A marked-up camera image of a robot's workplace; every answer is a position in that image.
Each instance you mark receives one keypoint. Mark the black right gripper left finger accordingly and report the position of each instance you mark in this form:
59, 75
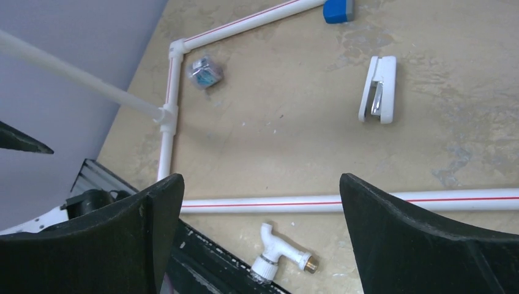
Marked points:
121, 248

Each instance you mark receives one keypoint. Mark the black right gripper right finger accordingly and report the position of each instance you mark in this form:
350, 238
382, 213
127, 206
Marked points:
402, 248

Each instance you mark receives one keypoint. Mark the white plastic water faucet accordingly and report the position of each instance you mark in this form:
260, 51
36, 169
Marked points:
265, 266

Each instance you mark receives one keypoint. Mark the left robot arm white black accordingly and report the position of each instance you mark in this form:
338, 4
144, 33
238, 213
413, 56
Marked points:
14, 139

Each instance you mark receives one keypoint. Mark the white stapler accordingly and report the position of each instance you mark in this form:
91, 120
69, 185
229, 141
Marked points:
378, 98

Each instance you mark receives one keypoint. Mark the clear box with blue contents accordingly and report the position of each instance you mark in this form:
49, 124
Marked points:
204, 72

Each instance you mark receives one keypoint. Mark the blue rectangular block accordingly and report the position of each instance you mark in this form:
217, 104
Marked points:
338, 11

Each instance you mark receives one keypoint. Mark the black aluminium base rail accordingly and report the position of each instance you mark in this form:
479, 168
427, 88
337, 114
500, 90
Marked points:
197, 264

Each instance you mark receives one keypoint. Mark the white PVC pipe frame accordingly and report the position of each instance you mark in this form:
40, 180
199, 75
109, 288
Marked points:
167, 115

